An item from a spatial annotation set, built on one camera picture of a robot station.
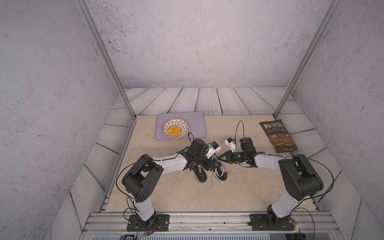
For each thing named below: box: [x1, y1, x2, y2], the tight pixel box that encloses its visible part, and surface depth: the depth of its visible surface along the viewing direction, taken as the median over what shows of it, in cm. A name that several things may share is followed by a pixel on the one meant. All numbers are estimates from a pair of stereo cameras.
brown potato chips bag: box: [259, 119, 297, 154], surface depth 108 cm
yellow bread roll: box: [167, 125, 183, 137], surface depth 109 cm
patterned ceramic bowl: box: [162, 117, 190, 139], surface depth 113 cm
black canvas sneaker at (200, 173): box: [192, 164, 207, 184], surface depth 89 cm
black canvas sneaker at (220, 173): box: [211, 165, 228, 182], surface depth 88 cm
